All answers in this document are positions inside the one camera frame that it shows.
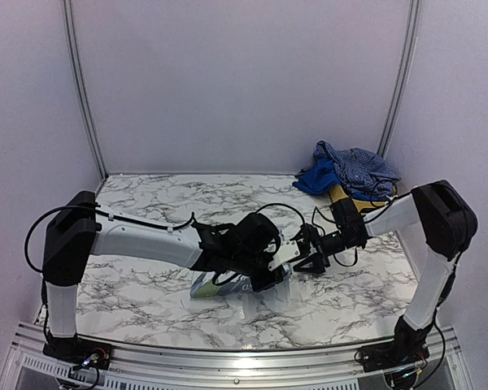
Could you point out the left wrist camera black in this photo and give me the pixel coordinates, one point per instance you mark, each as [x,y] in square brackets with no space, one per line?
[254,234]

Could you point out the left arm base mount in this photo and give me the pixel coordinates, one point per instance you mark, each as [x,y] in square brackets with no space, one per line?
[76,350]

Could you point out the corner aluminium post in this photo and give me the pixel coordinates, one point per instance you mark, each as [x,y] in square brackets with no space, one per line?
[402,75]
[81,91]

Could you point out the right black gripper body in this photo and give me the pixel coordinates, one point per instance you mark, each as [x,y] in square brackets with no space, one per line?
[327,245]

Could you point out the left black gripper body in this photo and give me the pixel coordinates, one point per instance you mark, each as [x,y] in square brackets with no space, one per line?
[246,265]

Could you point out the aluminium front frame rail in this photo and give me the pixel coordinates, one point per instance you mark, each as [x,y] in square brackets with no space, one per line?
[134,366]

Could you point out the right corner aluminium post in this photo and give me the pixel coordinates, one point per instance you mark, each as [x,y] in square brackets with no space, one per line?
[402,75]

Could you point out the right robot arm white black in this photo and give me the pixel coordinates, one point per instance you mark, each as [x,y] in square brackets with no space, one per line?
[448,224]

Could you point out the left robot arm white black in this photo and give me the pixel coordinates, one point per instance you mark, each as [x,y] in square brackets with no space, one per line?
[60,242]

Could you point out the left corner aluminium post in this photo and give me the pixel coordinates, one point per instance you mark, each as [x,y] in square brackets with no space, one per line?
[81,91]

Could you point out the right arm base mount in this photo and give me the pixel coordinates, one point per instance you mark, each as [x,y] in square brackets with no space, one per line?
[401,351]

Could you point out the blue patterned button shirt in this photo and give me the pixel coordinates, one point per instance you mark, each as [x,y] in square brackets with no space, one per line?
[362,173]

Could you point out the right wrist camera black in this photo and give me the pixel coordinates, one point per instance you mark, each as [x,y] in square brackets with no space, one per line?
[345,212]

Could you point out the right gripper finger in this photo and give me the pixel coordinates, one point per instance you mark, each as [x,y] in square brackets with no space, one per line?
[303,234]
[312,264]

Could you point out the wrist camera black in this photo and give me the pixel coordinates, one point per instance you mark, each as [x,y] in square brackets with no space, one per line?
[345,212]
[254,234]

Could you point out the light blue t-shirt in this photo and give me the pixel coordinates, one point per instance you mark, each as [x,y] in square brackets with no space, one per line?
[203,288]

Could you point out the royal blue garment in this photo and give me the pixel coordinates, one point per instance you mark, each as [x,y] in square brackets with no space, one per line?
[318,179]

